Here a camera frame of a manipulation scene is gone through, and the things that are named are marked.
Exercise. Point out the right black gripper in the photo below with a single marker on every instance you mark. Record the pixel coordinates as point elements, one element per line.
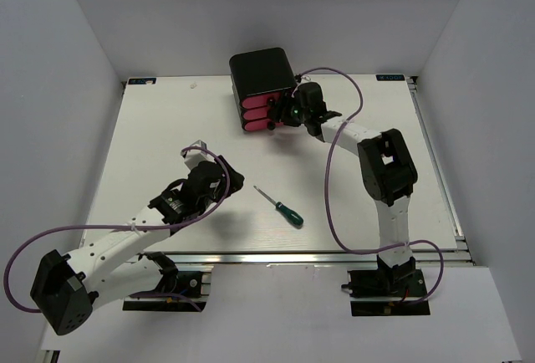
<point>276,113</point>

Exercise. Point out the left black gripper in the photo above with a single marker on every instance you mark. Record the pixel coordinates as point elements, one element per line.
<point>237,180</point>

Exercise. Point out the large green handle screwdriver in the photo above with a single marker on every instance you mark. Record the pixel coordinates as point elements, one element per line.
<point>291,216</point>

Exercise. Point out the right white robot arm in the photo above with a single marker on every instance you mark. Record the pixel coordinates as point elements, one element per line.
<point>387,169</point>

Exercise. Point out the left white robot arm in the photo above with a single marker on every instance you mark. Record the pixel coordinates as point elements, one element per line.
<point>68,287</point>

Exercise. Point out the black drawer cabinet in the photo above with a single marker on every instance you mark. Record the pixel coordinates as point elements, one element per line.
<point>260,72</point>

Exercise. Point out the right blue label sticker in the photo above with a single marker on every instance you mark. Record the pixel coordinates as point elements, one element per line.
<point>390,77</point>

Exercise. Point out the blue label sticker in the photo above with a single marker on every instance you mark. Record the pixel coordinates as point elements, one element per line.
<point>141,81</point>
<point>390,77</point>

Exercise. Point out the left blue label sticker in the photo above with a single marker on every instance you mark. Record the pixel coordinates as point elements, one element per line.
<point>141,81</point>

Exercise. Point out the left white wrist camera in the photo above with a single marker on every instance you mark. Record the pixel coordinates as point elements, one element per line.
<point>195,154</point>

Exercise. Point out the aluminium table rail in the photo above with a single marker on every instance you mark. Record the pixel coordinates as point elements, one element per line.
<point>451,258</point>

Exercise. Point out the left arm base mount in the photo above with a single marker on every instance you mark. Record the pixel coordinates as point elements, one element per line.
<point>180,290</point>

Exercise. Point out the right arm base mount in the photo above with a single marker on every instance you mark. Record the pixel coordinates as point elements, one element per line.
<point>371,296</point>

